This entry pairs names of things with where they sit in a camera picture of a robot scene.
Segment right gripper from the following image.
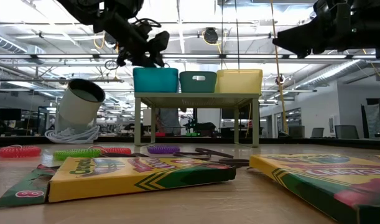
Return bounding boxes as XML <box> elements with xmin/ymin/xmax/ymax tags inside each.
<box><xmin>272</xmin><ymin>0</ymin><xmax>364</xmax><ymax>58</ymax></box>

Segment red coil keychain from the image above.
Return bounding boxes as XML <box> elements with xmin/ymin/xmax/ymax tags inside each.
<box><xmin>88</xmin><ymin>144</ymin><xmax>132</xmax><ymax>156</ymax></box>
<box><xmin>0</xmin><ymin>144</ymin><xmax>42</xmax><ymax>159</ymax></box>

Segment purple coil keychain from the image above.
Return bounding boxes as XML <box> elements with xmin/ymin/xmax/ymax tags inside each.
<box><xmin>147</xmin><ymin>144</ymin><xmax>181</xmax><ymax>155</ymax></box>

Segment green coil keychain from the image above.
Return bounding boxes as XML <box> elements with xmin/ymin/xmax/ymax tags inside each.
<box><xmin>52</xmin><ymin>148</ymin><xmax>103</xmax><ymax>162</ymax></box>

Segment yellow Crayola crayon box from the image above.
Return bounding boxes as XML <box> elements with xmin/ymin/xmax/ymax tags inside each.
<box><xmin>0</xmin><ymin>156</ymin><xmax>238</xmax><ymax>210</ymax></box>
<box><xmin>249</xmin><ymin>152</ymin><xmax>380</xmax><ymax>224</ymax></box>

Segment grey office chair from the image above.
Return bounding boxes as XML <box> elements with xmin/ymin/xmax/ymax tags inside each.
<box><xmin>288</xmin><ymin>124</ymin><xmax>305</xmax><ymax>139</ymax></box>
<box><xmin>334</xmin><ymin>124</ymin><xmax>360</xmax><ymax>140</ymax></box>
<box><xmin>310</xmin><ymin>126</ymin><xmax>325</xmax><ymax>139</ymax></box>

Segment blue plastic bin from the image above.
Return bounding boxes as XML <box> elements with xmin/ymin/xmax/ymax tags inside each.
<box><xmin>132</xmin><ymin>67</ymin><xmax>180</xmax><ymax>93</ymax></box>

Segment teal plastic bin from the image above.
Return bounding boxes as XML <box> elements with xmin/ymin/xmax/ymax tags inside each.
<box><xmin>178</xmin><ymin>70</ymin><xmax>218</xmax><ymax>93</ymax></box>

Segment yellow plastic bin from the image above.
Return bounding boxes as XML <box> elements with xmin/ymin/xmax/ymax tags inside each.
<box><xmin>215</xmin><ymin>68</ymin><xmax>264</xmax><ymax>95</ymax></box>

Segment person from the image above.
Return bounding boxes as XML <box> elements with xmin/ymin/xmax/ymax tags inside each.
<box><xmin>155</xmin><ymin>108</ymin><xmax>182</xmax><ymax>137</ymax></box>

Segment black computer monitor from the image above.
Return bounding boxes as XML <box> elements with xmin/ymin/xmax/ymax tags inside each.
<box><xmin>0</xmin><ymin>107</ymin><xmax>22</xmax><ymax>121</ymax></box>

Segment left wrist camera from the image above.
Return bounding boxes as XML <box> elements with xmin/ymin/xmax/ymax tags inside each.
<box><xmin>147</xmin><ymin>30</ymin><xmax>171</xmax><ymax>68</ymax></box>

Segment ceiling light rail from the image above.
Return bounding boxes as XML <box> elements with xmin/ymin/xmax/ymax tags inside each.
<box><xmin>0</xmin><ymin>52</ymin><xmax>380</xmax><ymax>60</ymax></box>

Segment silver ventilation duct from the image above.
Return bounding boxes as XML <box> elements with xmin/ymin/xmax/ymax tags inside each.
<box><xmin>301</xmin><ymin>58</ymin><xmax>364</xmax><ymax>91</ymax></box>

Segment yellow hanging cable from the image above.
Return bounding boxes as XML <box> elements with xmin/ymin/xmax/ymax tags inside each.
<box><xmin>269</xmin><ymin>0</ymin><xmax>289</xmax><ymax>135</ymax></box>

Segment black ceiling cable reel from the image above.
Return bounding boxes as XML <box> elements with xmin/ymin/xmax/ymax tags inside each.
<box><xmin>202</xmin><ymin>27</ymin><xmax>220</xmax><ymax>45</ymax></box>

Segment white coiled lamp cable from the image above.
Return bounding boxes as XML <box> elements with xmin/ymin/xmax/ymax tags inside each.
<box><xmin>44</xmin><ymin>124</ymin><xmax>101</xmax><ymax>145</ymax></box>

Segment black aluminium table frame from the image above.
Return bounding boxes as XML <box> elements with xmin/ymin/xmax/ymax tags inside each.
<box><xmin>0</xmin><ymin>134</ymin><xmax>380</xmax><ymax>151</ymax></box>

